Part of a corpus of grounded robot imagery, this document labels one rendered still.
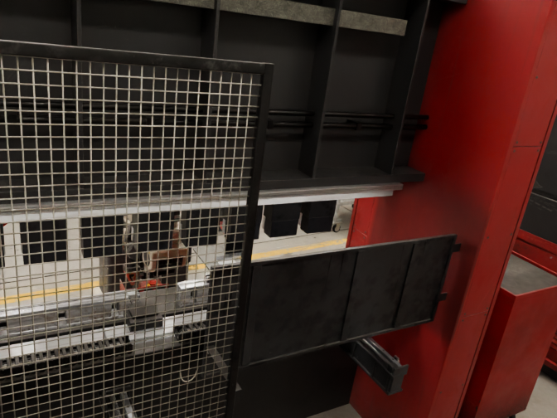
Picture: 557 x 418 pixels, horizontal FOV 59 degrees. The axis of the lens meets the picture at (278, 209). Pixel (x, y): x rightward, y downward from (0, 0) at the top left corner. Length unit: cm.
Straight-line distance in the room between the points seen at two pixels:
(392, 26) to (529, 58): 52
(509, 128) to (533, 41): 33
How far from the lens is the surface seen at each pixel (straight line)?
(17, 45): 103
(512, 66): 216
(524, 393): 336
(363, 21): 203
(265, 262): 166
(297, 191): 196
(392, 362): 216
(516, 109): 213
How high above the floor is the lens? 209
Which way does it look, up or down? 21 degrees down
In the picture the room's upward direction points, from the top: 8 degrees clockwise
